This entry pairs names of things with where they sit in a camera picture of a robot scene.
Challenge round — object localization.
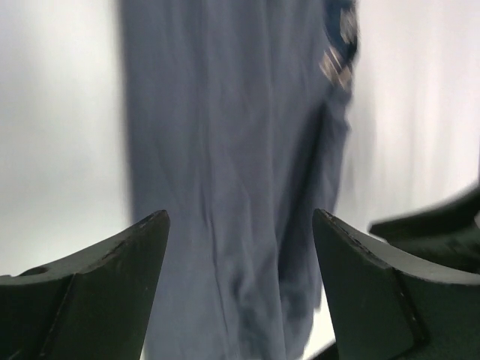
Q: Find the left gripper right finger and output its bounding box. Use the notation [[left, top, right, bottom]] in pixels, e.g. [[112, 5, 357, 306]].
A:
[[312, 210, 479, 360]]

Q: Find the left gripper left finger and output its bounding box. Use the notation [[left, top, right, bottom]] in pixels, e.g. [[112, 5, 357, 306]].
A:
[[1, 211, 170, 360]]

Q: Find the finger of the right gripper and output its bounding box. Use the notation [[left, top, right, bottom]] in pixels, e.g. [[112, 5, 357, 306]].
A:
[[369, 185, 479, 274]]

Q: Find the blue graphic tank top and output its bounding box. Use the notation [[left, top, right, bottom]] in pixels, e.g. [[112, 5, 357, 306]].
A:
[[121, 1, 358, 359]]

